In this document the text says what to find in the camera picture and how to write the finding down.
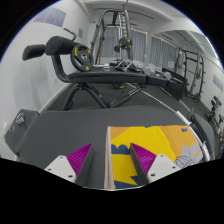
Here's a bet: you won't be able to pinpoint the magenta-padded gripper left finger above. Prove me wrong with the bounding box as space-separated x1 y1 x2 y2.
44 143 96 188

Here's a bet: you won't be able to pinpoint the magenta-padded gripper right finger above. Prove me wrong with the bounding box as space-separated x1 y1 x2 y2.
129 142 181 187

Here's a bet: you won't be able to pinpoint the yellow orange printed towel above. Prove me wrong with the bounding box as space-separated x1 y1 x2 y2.
103 124 205 191

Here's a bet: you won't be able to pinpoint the black bench pad with bolt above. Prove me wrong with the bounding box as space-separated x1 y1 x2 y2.
3 108 41 158

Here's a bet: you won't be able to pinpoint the black box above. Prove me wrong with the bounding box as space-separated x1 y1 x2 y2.
166 71 188 101

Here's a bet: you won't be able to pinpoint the dumbbell rack with dumbbells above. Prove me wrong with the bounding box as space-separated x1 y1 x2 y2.
204 94 224 134

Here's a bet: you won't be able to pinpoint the chrome dumbbell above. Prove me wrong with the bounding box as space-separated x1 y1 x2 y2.
143 66 155 76
161 70 173 81

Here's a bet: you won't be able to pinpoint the black padded weight bench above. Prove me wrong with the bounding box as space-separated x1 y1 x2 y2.
22 35 188 111

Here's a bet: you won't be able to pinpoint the black weight plate yellow marks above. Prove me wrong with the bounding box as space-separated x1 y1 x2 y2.
118 37 133 51
69 44 95 73

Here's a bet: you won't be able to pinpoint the black squat rack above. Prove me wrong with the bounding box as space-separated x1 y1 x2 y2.
174 46 206 104

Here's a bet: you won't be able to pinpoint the grey window curtain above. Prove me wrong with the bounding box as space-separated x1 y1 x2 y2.
99 26 148 63
148 34 179 69

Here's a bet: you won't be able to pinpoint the grey power rack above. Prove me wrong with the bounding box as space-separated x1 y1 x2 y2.
89 8 134 68

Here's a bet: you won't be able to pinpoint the small purple wall poster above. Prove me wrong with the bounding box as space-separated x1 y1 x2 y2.
212 74 224 93

